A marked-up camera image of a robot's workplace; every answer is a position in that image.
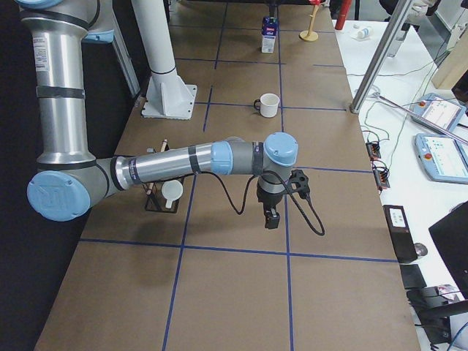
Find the near orange circuit board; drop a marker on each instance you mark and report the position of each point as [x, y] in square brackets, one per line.
[381, 176]

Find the white pedestal column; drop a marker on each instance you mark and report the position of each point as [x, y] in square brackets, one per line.
[167, 95]

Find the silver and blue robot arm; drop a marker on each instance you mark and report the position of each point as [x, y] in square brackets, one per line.
[70, 179]

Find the teach pendant tablet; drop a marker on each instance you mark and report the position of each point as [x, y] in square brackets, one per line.
[445, 113]
[443, 158]

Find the far orange circuit board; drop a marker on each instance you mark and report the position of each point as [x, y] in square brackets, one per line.
[373, 149]

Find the aluminium frame post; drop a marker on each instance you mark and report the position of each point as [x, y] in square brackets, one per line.
[395, 23]

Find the wooden board leaning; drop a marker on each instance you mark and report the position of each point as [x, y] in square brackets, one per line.
[453, 67]

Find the blue milk carton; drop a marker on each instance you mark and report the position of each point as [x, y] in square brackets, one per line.
[269, 31]

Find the far teach pendant tablet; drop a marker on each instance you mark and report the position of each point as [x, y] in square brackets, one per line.
[445, 113]

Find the orange circuit board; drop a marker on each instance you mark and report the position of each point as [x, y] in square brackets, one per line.
[381, 176]
[373, 149]

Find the black monitor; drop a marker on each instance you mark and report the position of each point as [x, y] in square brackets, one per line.
[450, 238]

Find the white bottle lying down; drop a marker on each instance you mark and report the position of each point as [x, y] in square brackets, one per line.
[364, 33]

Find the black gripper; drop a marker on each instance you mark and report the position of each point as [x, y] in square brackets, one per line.
[268, 199]

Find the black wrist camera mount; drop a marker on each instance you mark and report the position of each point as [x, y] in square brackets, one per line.
[299, 183]

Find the white mug with black handle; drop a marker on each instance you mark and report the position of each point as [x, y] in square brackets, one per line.
[267, 105]

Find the wooden mug tree stand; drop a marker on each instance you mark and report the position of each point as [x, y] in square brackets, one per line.
[310, 35]

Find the black power supply box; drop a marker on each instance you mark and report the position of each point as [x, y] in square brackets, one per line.
[400, 235]

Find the silver metal rod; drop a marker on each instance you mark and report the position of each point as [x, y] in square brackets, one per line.
[409, 112]

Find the red cylinder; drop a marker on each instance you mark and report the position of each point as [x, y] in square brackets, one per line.
[343, 12]

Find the near teach pendant tablet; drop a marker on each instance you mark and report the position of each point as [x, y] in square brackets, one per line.
[443, 158]

